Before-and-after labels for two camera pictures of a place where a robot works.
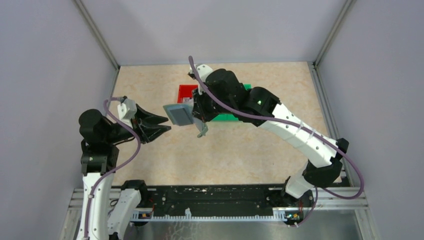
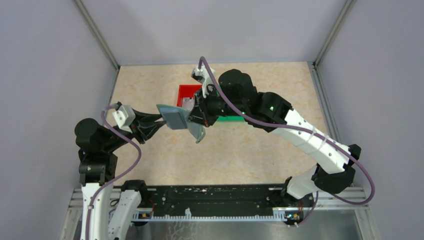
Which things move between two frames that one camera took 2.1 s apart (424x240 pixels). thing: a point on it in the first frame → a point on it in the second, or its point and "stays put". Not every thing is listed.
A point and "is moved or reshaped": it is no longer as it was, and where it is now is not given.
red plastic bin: [185, 91] stays put
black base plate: [224, 199] stays put
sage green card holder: [189, 109] is moved or reshaped
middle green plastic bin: [230, 117] stays put
